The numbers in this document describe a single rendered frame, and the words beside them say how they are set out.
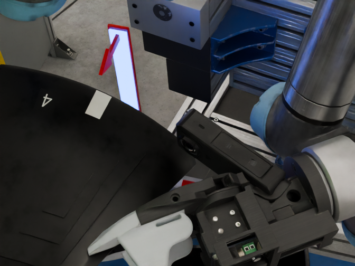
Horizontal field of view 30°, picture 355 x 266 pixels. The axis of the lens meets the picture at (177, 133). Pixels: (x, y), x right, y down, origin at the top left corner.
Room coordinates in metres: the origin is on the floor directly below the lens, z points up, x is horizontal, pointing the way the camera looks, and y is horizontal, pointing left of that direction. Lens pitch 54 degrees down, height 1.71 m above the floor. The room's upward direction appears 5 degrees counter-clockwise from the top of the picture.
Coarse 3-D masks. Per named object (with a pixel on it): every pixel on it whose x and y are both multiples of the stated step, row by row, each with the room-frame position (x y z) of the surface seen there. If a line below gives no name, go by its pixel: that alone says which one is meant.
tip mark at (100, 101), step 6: (96, 90) 0.44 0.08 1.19; (96, 96) 0.44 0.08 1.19; (102, 96) 0.44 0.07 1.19; (108, 96) 0.44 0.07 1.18; (90, 102) 0.43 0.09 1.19; (96, 102) 0.43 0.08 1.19; (102, 102) 0.43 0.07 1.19; (108, 102) 0.43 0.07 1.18; (90, 108) 0.42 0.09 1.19; (96, 108) 0.42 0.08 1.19; (102, 108) 0.42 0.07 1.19; (90, 114) 0.41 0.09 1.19; (96, 114) 0.42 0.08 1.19
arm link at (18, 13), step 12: (0, 0) 0.45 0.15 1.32; (12, 0) 0.44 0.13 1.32; (24, 0) 0.44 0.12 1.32; (36, 0) 0.45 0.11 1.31; (48, 0) 0.45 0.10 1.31; (60, 0) 0.46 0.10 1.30; (0, 12) 0.45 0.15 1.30; (12, 12) 0.45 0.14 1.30; (24, 12) 0.44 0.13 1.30; (36, 12) 0.45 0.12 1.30; (48, 12) 0.45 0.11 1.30
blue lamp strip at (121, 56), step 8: (112, 32) 0.53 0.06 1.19; (120, 32) 0.53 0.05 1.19; (112, 40) 0.53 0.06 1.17; (120, 40) 0.53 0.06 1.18; (120, 48) 0.53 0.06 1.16; (128, 48) 0.53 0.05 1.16; (120, 56) 0.53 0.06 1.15; (128, 56) 0.52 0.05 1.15; (120, 64) 0.53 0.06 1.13; (128, 64) 0.53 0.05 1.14; (120, 72) 0.53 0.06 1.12; (128, 72) 0.53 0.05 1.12; (120, 80) 0.53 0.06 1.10; (128, 80) 0.53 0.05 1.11; (120, 88) 0.53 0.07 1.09; (128, 88) 0.53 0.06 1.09; (120, 96) 0.53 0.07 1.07; (128, 96) 0.53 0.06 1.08; (136, 104) 0.52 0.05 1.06
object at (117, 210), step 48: (0, 96) 0.43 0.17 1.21; (0, 144) 0.38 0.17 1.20; (48, 144) 0.38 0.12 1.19; (96, 144) 0.38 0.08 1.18; (144, 144) 0.39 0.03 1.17; (0, 192) 0.33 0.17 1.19; (48, 192) 0.32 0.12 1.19; (96, 192) 0.33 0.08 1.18; (144, 192) 0.33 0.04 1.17; (0, 240) 0.28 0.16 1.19; (48, 240) 0.28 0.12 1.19
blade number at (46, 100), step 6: (42, 90) 0.44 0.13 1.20; (48, 90) 0.44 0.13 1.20; (42, 96) 0.43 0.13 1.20; (48, 96) 0.43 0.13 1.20; (54, 96) 0.43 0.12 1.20; (36, 102) 0.42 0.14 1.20; (42, 102) 0.42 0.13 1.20; (48, 102) 0.42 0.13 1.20; (54, 102) 0.42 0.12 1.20; (36, 108) 0.42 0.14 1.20; (42, 108) 0.42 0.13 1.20; (48, 108) 0.42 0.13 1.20
